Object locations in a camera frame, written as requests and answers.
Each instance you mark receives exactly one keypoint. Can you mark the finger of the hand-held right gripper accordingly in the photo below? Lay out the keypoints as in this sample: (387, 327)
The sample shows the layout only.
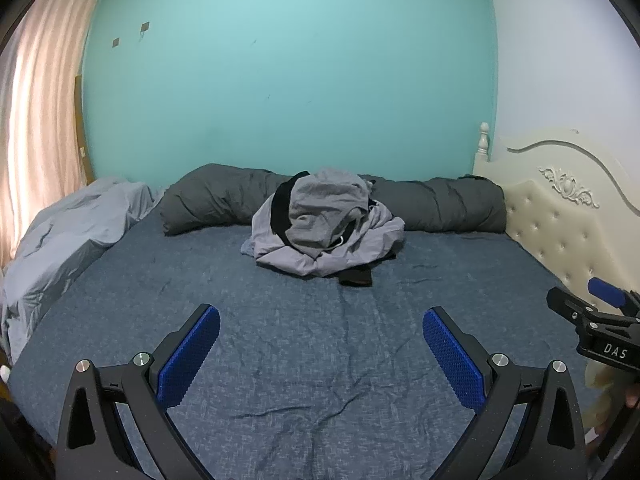
(607, 290)
(570, 306)

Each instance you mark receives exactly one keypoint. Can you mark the black sweater with white collar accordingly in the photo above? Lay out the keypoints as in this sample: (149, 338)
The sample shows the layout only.
(280, 210)

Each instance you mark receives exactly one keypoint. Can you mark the light grey blanket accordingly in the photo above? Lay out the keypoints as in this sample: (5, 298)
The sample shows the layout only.
(70, 240)

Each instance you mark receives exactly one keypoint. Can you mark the pink curtain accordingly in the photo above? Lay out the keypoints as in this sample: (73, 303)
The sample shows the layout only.
(45, 110)

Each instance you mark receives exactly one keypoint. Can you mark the person's right hand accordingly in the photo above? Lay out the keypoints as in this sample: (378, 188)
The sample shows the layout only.
(633, 396)

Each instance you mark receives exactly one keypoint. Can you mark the dark grey rolled duvet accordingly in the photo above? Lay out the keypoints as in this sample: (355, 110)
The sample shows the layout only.
(210, 200)

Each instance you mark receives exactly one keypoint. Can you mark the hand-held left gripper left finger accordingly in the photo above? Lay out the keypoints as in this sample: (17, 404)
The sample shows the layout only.
(190, 355)

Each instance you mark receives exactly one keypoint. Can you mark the grey sweater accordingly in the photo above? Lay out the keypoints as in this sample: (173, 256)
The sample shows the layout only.
(320, 210)

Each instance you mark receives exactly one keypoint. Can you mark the lilac hoodie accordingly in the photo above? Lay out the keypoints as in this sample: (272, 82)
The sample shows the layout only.
(350, 252)

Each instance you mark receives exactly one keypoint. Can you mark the wooden window frame strip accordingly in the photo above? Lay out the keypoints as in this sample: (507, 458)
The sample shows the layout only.
(80, 130)

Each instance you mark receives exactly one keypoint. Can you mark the cream tufted headboard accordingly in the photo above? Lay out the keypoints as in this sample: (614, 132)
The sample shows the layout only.
(560, 220)

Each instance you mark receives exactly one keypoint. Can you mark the bed with blue sheet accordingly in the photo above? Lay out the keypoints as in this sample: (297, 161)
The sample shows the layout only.
(300, 350)

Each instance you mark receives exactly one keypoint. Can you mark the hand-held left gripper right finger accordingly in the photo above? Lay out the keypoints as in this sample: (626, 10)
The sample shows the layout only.
(452, 360)

